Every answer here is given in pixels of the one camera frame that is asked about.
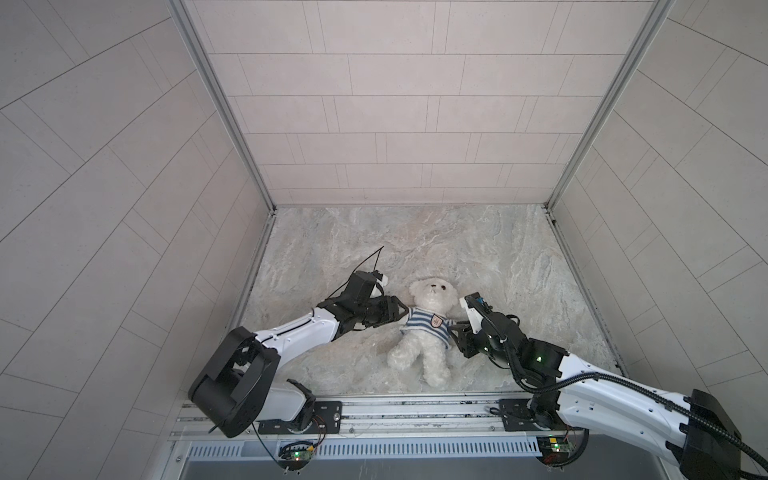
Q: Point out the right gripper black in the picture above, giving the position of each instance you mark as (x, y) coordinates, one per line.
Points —
(471, 335)

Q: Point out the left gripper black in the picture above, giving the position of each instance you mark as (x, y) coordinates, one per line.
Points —
(383, 309)

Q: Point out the blue white striped knit sweater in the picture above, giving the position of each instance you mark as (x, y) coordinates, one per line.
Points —
(425, 321)

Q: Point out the white teddy bear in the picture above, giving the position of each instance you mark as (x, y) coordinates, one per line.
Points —
(439, 296)

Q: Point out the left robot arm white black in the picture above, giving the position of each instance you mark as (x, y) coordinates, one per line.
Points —
(236, 387)

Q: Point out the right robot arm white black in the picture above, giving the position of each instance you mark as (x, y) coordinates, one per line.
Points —
(691, 431)

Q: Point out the ventilation grille strip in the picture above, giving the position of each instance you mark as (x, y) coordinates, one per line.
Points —
(376, 448)

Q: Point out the right controller circuit board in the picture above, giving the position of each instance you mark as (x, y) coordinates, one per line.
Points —
(554, 449)

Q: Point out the controller circuit board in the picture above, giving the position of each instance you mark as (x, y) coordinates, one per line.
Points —
(296, 455)
(554, 449)

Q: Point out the left controller circuit board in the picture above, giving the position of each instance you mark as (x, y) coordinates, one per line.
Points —
(296, 455)

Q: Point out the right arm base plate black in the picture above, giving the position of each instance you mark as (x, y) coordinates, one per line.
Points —
(516, 416)

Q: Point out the aluminium mounting rail frame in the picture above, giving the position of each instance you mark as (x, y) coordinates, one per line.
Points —
(451, 415)

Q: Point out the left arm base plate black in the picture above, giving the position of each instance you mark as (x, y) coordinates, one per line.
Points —
(325, 418)

